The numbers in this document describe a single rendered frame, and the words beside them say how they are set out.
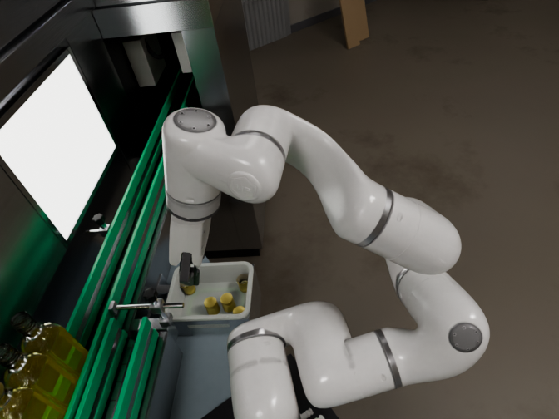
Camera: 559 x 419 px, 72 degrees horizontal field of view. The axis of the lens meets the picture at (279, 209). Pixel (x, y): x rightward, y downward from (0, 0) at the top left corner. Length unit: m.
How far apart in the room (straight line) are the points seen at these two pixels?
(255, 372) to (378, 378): 0.18
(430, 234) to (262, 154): 0.23
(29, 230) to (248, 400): 0.64
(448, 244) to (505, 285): 1.66
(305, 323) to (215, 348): 0.48
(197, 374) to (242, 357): 0.44
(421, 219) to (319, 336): 0.24
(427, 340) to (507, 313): 1.53
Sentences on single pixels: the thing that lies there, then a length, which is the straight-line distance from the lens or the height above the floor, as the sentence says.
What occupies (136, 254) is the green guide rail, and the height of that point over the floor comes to 0.93.
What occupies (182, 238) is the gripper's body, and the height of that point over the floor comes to 1.31.
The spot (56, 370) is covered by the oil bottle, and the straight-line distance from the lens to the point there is 0.87.
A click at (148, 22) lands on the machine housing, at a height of 1.28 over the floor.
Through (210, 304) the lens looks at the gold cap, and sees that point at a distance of 1.07.
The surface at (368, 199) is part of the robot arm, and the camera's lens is 0.48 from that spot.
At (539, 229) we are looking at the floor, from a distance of 2.50.
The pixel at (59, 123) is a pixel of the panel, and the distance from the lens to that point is 1.16.
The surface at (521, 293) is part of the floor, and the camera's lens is 2.19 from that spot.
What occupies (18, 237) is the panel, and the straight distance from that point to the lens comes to 1.00.
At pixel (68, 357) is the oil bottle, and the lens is 0.90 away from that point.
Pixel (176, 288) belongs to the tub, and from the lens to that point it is 1.12.
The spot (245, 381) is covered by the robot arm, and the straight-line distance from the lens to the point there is 0.62.
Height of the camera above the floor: 1.70
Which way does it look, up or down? 45 degrees down
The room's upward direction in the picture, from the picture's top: 9 degrees counter-clockwise
